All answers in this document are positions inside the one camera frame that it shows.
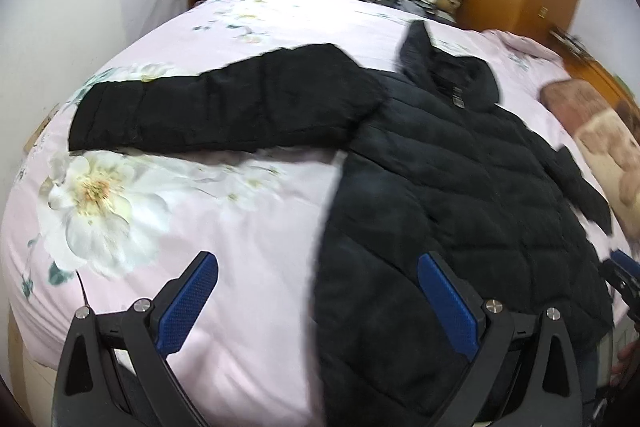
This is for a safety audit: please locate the brown bear print pillow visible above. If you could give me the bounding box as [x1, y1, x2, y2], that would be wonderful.
[538, 78, 640, 208]

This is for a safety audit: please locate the black puffer jacket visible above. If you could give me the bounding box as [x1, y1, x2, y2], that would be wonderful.
[68, 20, 613, 426]

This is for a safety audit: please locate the wooden headboard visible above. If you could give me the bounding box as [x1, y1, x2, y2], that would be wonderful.
[548, 27, 639, 133]

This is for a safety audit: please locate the person's right hand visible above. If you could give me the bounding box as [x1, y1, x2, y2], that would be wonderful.
[610, 339, 639, 386]

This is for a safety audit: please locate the pink floral bed sheet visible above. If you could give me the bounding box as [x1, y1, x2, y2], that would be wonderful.
[1, 0, 627, 426]

